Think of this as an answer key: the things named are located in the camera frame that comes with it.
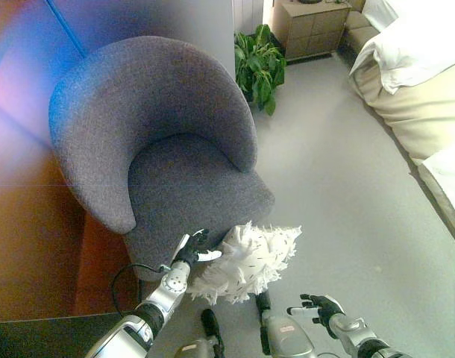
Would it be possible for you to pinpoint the grey fabric tub armchair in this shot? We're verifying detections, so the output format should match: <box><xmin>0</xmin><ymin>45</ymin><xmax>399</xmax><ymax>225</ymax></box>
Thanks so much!
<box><xmin>48</xmin><ymin>35</ymin><xmax>276</xmax><ymax>281</ymax></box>

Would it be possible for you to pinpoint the bed with white bedding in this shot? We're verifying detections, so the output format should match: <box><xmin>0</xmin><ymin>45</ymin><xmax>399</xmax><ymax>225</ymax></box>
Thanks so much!
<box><xmin>348</xmin><ymin>0</ymin><xmax>455</xmax><ymax>258</ymax></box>

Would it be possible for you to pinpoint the white fringed pillow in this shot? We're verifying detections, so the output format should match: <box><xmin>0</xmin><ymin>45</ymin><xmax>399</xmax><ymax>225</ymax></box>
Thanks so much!
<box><xmin>185</xmin><ymin>220</ymin><xmax>303</xmax><ymax>306</ymax></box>

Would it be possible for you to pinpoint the white pillow on bed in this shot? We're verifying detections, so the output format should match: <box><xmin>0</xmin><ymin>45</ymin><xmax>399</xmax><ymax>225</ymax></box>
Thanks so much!
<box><xmin>348</xmin><ymin>23</ymin><xmax>455</xmax><ymax>95</ymax></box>

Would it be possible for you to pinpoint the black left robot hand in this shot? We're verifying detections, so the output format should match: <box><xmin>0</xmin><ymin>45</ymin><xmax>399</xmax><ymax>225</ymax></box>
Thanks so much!
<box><xmin>173</xmin><ymin>228</ymin><xmax>223</xmax><ymax>266</ymax></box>

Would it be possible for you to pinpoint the green potted plant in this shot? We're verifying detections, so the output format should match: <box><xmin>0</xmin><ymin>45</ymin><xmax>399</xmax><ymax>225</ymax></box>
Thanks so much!
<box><xmin>233</xmin><ymin>24</ymin><xmax>287</xmax><ymax>116</ymax></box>

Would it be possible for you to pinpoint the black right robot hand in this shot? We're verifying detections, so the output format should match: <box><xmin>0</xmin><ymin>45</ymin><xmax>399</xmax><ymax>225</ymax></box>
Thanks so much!
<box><xmin>286</xmin><ymin>293</ymin><xmax>346</xmax><ymax>340</ymax></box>

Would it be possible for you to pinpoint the silver left robot leg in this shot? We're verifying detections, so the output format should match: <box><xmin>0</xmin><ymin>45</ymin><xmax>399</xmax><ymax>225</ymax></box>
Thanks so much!
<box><xmin>173</xmin><ymin>308</ymin><xmax>225</xmax><ymax>358</ymax></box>

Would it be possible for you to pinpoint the beige wooden nightstand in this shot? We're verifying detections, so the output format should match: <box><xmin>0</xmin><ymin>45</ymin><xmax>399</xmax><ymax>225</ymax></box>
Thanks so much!
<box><xmin>278</xmin><ymin>0</ymin><xmax>352</xmax><ymax>60</ymax></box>

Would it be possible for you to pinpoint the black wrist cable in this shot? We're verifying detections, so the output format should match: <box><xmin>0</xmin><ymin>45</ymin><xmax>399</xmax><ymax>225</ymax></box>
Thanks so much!
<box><xmin>111</xmin><ymin>263</ymin><xmax>172</xmax><ymax>318</ymax></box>

